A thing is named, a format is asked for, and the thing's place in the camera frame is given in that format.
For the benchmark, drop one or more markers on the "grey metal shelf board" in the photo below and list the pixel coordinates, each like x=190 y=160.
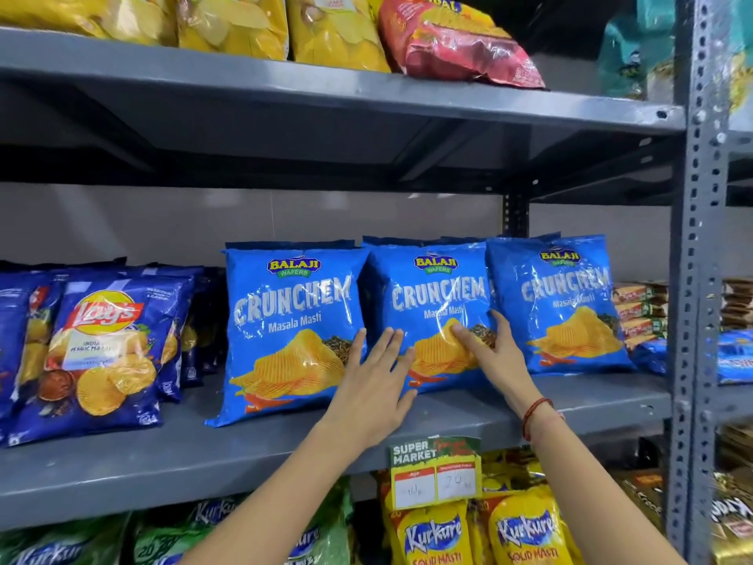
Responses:
x=294 y=94
x=176 y=458

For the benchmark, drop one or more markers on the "green snack packet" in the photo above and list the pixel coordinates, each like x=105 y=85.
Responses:
x=320 y=535
x=182 y=532
x=64 y=544

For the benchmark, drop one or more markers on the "person's left thumb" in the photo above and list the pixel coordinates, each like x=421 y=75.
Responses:
x=409 y=401

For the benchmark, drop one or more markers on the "brown gold snack pack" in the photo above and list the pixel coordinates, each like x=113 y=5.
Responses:
x=641 y=494
x=734 y=517

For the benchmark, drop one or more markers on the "person's left forearm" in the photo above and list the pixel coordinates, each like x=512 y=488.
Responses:
x=282 y=500

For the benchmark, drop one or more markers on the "yellow chip packet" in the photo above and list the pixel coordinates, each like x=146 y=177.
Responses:
x=335 y=29
x=88 y=14
x=235 y=20

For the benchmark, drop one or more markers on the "stack of brown packs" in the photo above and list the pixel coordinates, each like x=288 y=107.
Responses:
x=740 y=303

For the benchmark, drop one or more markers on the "teal snack packet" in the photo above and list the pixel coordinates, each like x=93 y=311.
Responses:
x=638 y=46

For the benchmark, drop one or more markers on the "dark blue chip packet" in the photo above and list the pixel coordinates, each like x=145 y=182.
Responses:
x=15 y=335
x=187 y=341
x=100 y=358

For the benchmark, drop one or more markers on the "person's right thumb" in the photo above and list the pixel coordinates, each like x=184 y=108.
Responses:
x=470 y=341

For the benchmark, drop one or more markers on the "grey neighbouring shelf board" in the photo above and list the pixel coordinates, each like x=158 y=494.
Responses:
x=735 y=403
x=741 y=152

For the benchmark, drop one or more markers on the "dark perforated rack upright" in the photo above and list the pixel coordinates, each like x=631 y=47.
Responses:
x=516 y=216

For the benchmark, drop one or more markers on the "person's left hand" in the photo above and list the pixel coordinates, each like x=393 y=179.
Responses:
x=365 y=400

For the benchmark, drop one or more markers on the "person's right hand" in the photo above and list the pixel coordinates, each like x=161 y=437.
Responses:
x=506 y=370

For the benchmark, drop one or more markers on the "stack of biscuit packs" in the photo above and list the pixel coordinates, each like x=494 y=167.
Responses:
x=641 y=311

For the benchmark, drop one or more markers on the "yellow shelf price tag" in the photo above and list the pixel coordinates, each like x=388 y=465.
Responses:
x=435 y=473

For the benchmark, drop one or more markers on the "person's right forearm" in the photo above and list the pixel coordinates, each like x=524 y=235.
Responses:
x=594 y=500

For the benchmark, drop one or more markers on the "blue biscuit pack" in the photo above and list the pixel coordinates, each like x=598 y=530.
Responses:
x=653 y=357
x=736 y=355

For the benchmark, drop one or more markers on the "grey perforated rack upright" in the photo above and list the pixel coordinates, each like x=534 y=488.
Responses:
x=697 y=258

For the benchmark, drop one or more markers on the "yellow snack packet blue logo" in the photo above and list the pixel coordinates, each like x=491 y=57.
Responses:
x=526 y=529
x=432 y=535

